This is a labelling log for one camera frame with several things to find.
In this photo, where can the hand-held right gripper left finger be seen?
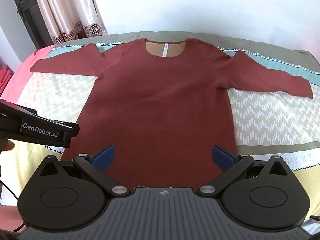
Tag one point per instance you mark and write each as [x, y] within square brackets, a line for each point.
[105, 157]

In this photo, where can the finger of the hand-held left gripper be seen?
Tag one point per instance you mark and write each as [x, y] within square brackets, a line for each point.
[29, 110]

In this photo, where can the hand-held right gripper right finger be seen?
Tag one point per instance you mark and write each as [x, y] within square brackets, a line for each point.
[221, 157]

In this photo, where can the dark red sweater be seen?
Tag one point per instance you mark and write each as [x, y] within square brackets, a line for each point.
[160, 105]

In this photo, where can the person's left hand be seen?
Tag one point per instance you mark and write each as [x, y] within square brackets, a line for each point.
[8, 145]

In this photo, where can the red cloth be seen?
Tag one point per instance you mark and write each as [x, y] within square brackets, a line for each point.
[5, 77]

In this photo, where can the pink bed sheet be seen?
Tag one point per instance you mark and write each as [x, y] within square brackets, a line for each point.
[27, 58]

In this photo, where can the patterned bed blanket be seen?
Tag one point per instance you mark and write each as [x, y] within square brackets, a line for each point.
[262, 120]

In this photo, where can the pink lace curtain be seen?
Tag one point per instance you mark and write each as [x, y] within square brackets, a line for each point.
[75, 12]

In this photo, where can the dark window frame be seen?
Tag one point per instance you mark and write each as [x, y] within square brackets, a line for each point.
[27, 12]

